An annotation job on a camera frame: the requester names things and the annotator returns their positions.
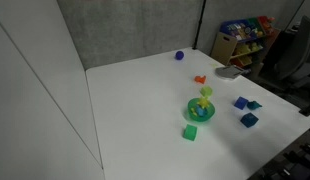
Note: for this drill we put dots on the yellow spiky toy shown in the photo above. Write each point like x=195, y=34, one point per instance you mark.
x=204, y=102

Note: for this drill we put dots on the green plastic bowl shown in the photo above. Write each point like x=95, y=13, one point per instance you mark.
x=208, y=115

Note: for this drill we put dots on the dark blue ball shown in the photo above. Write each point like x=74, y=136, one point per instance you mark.
x=179, y=55

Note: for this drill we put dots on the orange animal toy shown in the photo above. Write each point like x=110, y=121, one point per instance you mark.
x=199, y=79

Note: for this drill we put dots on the small blue toy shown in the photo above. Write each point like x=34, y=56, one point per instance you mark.
x=201, y=112

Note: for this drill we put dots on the lime translucent cube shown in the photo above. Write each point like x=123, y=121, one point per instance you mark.
x=206, y=91

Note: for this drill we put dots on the green cube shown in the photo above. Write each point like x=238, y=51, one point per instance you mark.
x=190, y=132

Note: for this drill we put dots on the grey metal plate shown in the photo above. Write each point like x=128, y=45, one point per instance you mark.
x=229, y=72

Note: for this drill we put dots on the black tripod pole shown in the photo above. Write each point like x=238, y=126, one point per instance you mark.
x=199, y=25

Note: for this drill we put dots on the blue purple cube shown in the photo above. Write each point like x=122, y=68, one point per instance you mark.
x=240, y=103

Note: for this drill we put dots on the dark blue cube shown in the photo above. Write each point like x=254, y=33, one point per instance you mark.
x=249, y=120

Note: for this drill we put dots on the teal animal toy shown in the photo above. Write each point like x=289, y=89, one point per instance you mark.
x=253, y=105

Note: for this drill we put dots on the wooden toy bin shelf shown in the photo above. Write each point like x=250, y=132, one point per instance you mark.
x=243, y=36

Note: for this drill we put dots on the grey office chair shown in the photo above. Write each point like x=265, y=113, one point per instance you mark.
x=300, y=50

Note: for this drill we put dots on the black table clamp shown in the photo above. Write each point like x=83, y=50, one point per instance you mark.
x=308, y=110

